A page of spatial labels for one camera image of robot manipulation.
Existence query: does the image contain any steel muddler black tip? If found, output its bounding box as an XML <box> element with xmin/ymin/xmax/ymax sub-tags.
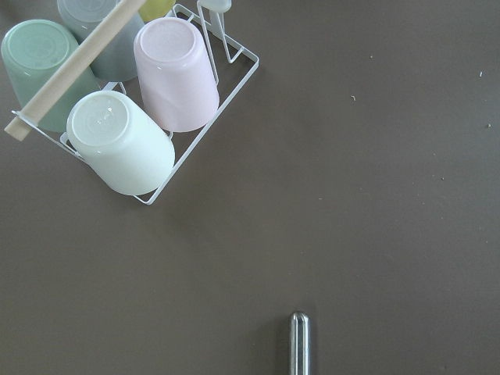
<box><xmin>288</xmin><ymin>311</ymin><xmax>314</xmax><ymax>375</ymax></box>

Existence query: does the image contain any pink cup on rack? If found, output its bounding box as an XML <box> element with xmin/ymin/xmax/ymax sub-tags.
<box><xmin>134</xmin><ymin>17</ymin><xmax>220</xmax><ymax>133</ymax></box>

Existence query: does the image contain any white cup on rack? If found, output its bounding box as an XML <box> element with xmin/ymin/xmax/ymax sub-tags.
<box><xmin>66</xmin><ymin>91</ymin><xmax>175</xmax><ymax>195</ymax></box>

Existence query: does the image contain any grey cup on rack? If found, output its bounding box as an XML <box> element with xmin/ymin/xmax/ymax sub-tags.
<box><xmin>56</xmin><ymin>0</ymin><xmax>146</xmax><ymax>82</ymax></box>

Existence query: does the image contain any yellow cup on rack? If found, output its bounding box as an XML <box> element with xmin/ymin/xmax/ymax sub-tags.
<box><xmin>138</xmin><ymin>0</ymin><xmax>176</xmax><ymax>23</ymax></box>

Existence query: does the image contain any green cup on rack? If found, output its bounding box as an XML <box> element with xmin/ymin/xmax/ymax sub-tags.
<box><xmin>1</xmin><ymin>20</ymin><xmax>100</xmax><ymax>133</ymax></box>

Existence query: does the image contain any white wire cup rack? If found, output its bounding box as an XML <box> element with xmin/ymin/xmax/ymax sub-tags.
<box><xmin>10</xmin><ymin>0</ymin><xmax>260</xmax><ymax>205</ymax></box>

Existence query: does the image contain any wooden rack handle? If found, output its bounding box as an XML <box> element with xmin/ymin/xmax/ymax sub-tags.
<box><xmin>4</xmin><ymin>0</ymin><xmax>145</xmax><ymax>141</ymax></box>

